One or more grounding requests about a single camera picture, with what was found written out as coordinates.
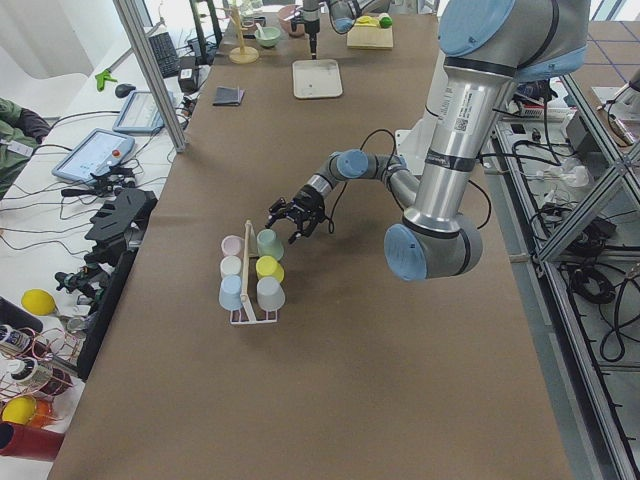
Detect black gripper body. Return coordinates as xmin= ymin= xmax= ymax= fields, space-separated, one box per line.
xmin=289 ymin=15 xmax=320 ymax=37
xmin=288 ymin=185 xmax=326 ymax=225

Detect green cup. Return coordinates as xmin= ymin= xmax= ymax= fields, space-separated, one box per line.
xmin=256 ymin=228 xmax=284 ymax=261

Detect cream rabbit tray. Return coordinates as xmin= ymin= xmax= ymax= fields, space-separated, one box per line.
xmin=292 ymin=59 xmax=343 ymax=100

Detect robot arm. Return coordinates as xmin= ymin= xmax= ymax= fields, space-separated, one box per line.
xmin=267 ymin=1 xmax=590 ymax=281
xmin=291 ymin=0 xmax=391 ymax=60

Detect yellow cup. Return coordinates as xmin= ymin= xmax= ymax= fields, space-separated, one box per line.
xmin=255 ymin=255 xmax=285 ymax=283

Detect pink cup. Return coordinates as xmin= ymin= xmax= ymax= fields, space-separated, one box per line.
xmin=221 ymin=235 xmax=244 ymax=256

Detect wooden cup tree stand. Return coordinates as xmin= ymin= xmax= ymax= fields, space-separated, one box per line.
xmin=226 ymin=1 xmax=259 ymax=65

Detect white cup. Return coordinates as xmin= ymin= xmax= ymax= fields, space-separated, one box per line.
xmin=219 ymin=255 xmax=243 ymax=278

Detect grey cup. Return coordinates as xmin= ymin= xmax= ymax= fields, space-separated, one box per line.
xmin=257 ymin=276 xmax=286 ymax=312

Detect blue cup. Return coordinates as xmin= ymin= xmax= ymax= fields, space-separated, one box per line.
xmin=218 ymin=275 xmax=242 ymax=311

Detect pink bowl of ice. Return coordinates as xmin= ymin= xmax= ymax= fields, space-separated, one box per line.
xmin=277 ymin=4 xmax=305 ymax=38

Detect green bowl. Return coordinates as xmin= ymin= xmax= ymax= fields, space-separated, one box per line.
xmin=254 ymin=25 xmax=281 ymax=48

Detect wooden cutting board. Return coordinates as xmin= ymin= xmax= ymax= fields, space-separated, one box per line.
xmin=347 ymin=25 xmax=394 ymax=50

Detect grey folded cloths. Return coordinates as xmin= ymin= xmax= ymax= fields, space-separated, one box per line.
xmin=212 ymin=86 xmax=245 ymax=106

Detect black power adapter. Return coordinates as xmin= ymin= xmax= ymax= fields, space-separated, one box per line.
xmin=178 ymin=67 xmax=199 ymax=94

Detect black keyboard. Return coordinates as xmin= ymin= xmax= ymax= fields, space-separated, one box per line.
xmin=148 ymin=32 xmax=180 ymax=78

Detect far teach pendant tablet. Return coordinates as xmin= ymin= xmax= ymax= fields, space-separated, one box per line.
xmin=112 ymin=90 xmax=164 ymax=135

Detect teach pendant tablet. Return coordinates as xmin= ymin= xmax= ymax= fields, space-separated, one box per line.
xmin=51 ymin=128 xmax=135 ymax=183
xmin=112 ymin=90 xmax=164 ymax=135

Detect near teach pendant tablet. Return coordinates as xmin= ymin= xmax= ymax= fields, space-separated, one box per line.
xmin=51 ymin=128 xmax=135 ymax=183

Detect black computer mouse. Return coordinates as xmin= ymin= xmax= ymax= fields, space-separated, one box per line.
xmin=114 ymin=83 xmax=136 ymax=99

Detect green clamp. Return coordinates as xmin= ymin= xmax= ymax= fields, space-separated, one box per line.
xmin=94 ymin=69 xmax=117 ymax=92

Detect yellow lemon upper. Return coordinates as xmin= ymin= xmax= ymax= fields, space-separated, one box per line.
xmin=21 ymin=289 xmax=56 ymax=316

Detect yellow lemon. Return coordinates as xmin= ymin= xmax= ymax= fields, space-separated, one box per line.
xmin=1 ymin=396 xmax=37 ymax=425
xmin=21 ymin=289 xmax=56 ymax=316

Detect yellow lemon lower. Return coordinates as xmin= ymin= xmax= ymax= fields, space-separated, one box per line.
xmin=1 ymin=396 xmax=37 ymax=425

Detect red cylinder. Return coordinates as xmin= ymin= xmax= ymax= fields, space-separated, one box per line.
xmin=1 ymin=422 xmax=65 ymax=461

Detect white wire cup rack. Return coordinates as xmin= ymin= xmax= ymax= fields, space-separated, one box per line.
xmin=229 ymin=220 xmax=279 ymax=326

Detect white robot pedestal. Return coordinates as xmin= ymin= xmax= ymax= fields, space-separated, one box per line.
xmin=394 ymin=49 xmax=451 ymax=176

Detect black bracket stand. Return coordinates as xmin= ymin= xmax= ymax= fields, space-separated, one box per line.
xmin=77 ymin=188 xmax=158 ymax=381

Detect aluminium frame post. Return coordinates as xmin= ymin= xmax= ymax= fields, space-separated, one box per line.
xmin=113 ymin=0 xmax=186 ymax=153

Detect copper wire bottle rack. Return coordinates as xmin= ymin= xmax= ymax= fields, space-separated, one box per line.
xmin=0 ymin=324 xmax=81 ymax=401

